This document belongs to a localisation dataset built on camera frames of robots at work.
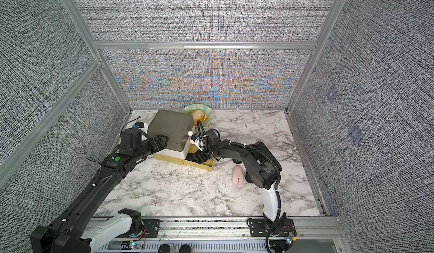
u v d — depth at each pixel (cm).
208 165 88
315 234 74
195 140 85
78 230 41
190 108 114
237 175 86
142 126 70
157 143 69
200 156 83
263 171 52
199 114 109
